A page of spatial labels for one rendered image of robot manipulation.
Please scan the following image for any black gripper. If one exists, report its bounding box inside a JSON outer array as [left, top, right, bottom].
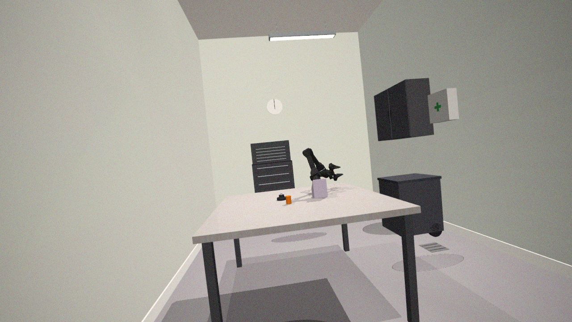
[[325, 163, 343, 181]]

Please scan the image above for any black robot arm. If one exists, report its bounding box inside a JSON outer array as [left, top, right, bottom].
[[303, 148, 333, 181]]

